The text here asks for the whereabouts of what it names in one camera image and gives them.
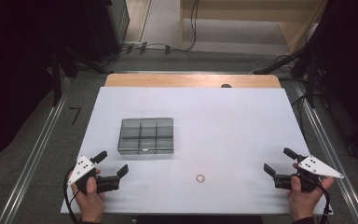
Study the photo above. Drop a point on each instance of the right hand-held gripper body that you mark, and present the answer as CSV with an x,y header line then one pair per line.
x,y
317,166

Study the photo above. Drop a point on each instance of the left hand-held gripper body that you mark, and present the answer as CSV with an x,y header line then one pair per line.
x,y
82,168

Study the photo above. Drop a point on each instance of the clear plastic compartment box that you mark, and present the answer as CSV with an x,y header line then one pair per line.
x,y
146,137

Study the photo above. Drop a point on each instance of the person's right hand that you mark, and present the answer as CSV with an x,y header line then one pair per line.
x,y
304,202

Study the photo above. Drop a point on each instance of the person's left hand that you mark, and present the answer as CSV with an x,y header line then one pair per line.
x,y
90,205

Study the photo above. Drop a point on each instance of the white board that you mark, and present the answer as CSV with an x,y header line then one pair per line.
x,y
230,130

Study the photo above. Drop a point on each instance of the black metal stand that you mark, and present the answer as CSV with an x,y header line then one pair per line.
x,y
310,77
56,77

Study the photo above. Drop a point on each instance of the dark round table grommet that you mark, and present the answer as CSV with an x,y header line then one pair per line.
x,y
226,86

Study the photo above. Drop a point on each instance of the wooden table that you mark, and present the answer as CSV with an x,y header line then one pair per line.
x,y
167,80

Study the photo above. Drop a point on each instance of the power strip with plugs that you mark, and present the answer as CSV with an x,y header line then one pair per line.
x,y
143,47

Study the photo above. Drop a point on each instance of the dark cabinet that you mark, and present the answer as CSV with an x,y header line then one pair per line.
x,y
105,28

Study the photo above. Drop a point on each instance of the light wooden shelf unit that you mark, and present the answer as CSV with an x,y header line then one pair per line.
x,y
245,12

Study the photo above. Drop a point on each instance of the aluminium floor rail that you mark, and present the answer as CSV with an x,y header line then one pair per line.
x,y
34,155
329,149

